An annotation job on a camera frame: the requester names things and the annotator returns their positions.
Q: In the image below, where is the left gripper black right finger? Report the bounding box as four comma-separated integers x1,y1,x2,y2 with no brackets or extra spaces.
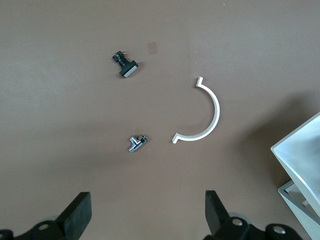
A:
203,190,301,240

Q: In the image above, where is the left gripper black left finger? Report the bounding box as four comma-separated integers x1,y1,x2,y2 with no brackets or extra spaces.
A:
14,191,92,240

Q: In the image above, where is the cream white plastic drawer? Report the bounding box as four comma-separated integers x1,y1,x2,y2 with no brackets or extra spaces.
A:
277,181,316,240

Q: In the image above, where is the white drawer cabinet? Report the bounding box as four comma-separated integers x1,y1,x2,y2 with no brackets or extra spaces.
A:
270,111,320,240

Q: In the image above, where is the black button with grey cap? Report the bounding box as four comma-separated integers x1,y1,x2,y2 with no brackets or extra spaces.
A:
111,50,139,79

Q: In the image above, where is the small chrome metal fitting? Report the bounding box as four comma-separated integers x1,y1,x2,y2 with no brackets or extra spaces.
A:
127,134,149,154

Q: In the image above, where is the clear tape patch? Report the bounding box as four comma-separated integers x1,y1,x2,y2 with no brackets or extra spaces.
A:
146,41,159,55

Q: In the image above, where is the white semicircular plastic bracket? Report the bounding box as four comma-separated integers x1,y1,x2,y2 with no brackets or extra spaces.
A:
171,76,221,145

